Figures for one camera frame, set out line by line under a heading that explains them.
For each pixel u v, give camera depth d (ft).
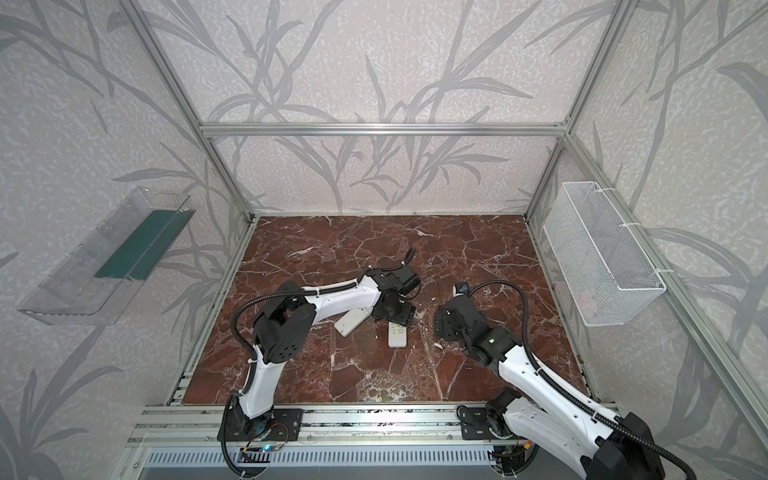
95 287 2.08
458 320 2.03
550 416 1.52
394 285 2.27
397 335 2.90
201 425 2.47
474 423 2.42
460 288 2.38
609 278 1.99
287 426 2.37
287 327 1.74
